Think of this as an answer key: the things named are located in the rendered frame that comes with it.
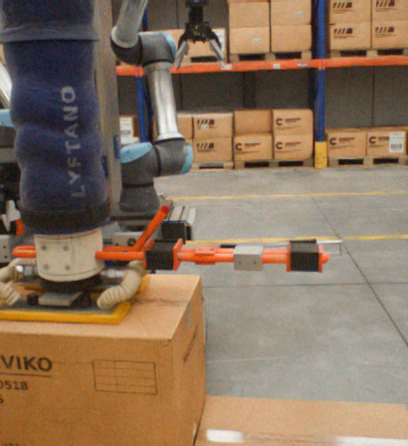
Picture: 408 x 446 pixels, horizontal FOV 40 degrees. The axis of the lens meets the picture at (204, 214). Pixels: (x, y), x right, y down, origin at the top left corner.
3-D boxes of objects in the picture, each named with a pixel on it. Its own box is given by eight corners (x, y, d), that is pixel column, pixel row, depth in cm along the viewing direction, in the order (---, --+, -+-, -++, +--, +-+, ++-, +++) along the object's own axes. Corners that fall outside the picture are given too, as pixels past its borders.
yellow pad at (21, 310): (-13, 320, 138) (-16, 301, 137) (7, 303, 147) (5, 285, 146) (118, 325, 132) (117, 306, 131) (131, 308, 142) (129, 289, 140)
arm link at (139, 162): (117, 180, 207) (114, 143, 203) (151, 176, 212) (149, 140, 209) (126, 185, 196) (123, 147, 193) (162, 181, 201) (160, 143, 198)
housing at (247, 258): (233, 271, 136) (232, 253, 135) (236, 262, 142) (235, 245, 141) (262, 272, 135) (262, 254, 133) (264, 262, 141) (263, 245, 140)
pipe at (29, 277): (-10, 303, 139) (-14, 281, 137) (35, 268, 163) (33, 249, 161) (120, 308, 133) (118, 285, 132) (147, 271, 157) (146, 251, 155)
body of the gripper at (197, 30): (184, 43, 166) (182, 0, 163) (186, 44, 174) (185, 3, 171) (210, 42, 165) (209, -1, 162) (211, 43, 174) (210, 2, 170)
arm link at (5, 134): (10, 109, 172) (23, 109, 166) (14, 143, 175) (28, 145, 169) (-15, 111, 166) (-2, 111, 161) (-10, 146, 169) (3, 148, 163)
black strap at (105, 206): (3, 228, 134) (1, 212, 133) (45, 205, 156) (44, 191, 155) (93, 229, 130) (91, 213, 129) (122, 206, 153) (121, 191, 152)
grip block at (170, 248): (142, 271, 138) (141, 248, 137) (152, 258, 147) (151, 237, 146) (176, 272, 137) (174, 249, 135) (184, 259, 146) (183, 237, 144)
